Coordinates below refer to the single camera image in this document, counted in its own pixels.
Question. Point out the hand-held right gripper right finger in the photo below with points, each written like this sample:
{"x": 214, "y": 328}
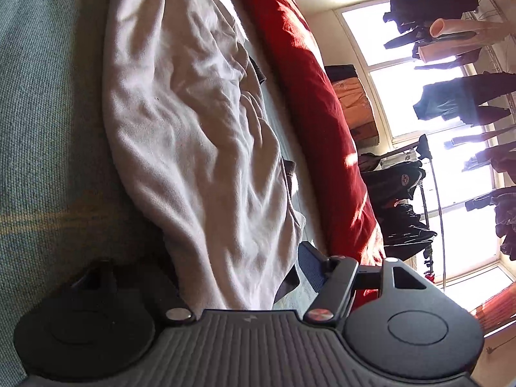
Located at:
{"x": 310, "y": 266}

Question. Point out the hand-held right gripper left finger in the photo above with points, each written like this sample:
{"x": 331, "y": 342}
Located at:
{"x": 171, "y": 300}

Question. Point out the grey and black printed sweatshirt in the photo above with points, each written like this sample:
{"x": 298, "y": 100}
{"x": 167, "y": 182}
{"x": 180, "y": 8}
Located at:
{"x": 193, "y": 129}

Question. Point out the metal clothes drying rack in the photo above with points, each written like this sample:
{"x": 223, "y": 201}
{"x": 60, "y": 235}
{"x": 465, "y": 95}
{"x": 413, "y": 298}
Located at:
{"x": 437, "y": 217}

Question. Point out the black hanging jacket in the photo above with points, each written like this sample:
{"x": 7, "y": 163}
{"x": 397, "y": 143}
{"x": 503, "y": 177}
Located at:
{"x": 407, "y": 225}

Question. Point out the black jacket with round badge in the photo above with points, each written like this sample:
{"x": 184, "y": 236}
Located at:
{"x": 391, "y": 183}

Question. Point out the brown hanging garment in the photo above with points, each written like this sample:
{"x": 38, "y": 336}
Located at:
{"x": 369, "y": 162}

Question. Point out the orange shirt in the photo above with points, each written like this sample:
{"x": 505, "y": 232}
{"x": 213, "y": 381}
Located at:
{"x": 354, "y": 100}

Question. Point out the red duvet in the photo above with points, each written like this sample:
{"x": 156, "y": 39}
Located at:
{"x": 306, "y": 88}

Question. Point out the bright window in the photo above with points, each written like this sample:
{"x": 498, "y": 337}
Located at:
{"x": 399, "y": 100}

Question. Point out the orange curtain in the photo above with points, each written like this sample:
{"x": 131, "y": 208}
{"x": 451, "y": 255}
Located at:
{"x": 498, "y": 308}

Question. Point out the dark hanging garment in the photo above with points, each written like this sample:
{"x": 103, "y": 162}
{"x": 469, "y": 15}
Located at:
{"x": 506, "y": 217}

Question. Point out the bed with green checked blanket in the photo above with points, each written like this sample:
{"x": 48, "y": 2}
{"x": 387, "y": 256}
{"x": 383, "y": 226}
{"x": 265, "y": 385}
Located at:
{"x": 52, "y": 129}

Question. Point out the dark teal hanging shirt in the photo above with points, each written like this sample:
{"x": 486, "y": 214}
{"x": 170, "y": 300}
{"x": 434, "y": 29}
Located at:
{"x": 447, "y": 98}

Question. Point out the beige hanging trousers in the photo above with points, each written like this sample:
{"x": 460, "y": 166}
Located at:
{"x": 451, "y": 46}

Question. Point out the black hanging coat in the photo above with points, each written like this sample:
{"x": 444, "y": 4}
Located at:
{"x": 431, "y": 4}

